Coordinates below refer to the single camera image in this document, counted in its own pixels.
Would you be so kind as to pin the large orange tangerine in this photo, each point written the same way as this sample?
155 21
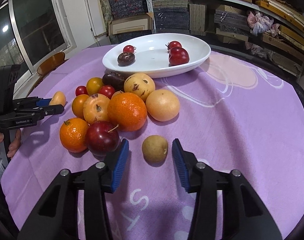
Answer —
127 111

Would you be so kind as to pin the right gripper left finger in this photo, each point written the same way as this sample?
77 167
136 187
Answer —
55 214

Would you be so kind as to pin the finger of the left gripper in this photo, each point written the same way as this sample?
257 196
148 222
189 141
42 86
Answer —
52 109
33 101

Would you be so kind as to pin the dark purple fruit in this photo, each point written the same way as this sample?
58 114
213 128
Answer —
115 80

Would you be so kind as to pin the small pale yellow fruit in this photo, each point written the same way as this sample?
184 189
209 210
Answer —
58 98

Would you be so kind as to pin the small tan round fruit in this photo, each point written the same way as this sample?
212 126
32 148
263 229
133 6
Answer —
155 149

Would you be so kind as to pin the white oval plate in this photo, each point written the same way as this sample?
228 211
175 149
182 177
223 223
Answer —
151 55

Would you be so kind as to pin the cardboard box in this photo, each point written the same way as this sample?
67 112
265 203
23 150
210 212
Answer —
129 24

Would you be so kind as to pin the window frame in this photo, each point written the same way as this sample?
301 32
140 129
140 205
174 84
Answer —
31 31

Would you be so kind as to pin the small peach fruit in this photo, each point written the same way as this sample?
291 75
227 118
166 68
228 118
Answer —
117 93

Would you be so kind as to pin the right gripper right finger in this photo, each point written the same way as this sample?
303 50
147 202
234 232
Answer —
245 216

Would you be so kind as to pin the large tan round fruit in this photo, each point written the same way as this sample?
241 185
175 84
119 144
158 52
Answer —
163 105

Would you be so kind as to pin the orange-yellow tomato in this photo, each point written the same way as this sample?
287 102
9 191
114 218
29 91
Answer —
77 105

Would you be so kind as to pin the pink plastic bag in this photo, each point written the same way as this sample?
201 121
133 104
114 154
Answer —
262 24

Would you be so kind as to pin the red plum on plate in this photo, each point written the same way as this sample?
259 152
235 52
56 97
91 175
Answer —
177 56

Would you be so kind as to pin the yellow striped pepino melon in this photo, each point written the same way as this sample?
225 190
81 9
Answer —
95 108

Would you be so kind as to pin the small orange tangerine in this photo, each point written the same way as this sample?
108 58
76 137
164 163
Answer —
73 135

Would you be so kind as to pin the dark brown fruit on plate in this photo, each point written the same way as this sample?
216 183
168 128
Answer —
126 59

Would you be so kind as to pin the yellow spotted pepino melon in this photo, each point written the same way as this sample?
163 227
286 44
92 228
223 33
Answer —
140 84

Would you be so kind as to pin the red cherry tomato on plate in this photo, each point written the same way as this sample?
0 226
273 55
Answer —
129 49

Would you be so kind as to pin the metal storage shelf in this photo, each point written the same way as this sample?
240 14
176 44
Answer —
223 24

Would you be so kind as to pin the purple tablecloth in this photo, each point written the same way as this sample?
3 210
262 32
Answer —
233 115

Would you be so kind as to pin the wooden chair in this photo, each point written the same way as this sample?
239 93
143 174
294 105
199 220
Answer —
48 66

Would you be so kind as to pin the yellow tomato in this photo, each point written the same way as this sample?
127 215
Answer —
94 85

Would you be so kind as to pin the dark red plum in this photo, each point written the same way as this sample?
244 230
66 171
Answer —
102 137

